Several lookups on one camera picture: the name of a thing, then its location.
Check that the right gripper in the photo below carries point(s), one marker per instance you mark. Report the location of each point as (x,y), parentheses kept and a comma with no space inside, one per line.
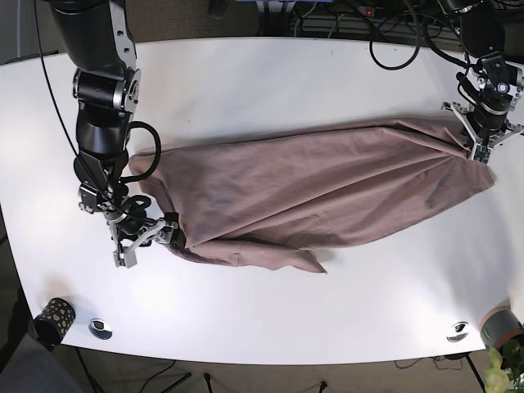
(129,234)

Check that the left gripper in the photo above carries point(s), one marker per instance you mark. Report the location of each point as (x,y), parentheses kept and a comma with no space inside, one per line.
(485,127)

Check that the dusty pink T-shirt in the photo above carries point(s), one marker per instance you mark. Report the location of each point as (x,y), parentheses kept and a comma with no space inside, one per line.
(272,202)

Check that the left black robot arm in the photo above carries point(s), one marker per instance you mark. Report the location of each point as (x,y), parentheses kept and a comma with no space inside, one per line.
(491,86)

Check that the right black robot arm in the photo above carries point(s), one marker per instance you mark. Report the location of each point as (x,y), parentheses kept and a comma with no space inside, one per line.
(106,84)

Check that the left metal table grommet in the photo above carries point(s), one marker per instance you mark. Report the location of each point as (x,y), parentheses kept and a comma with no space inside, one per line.
(100,329)

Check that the metal table grommet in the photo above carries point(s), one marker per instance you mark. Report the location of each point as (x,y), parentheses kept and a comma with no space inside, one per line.
(100,329)
(457,332)

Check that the black floral cup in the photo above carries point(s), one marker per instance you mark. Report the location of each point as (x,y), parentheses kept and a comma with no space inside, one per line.
(54,321)

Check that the grey plant pot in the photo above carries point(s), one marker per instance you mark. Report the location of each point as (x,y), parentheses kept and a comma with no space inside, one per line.
(500,325)

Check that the right metal table grommet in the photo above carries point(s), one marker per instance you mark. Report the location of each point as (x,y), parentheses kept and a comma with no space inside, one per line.
(457,332)

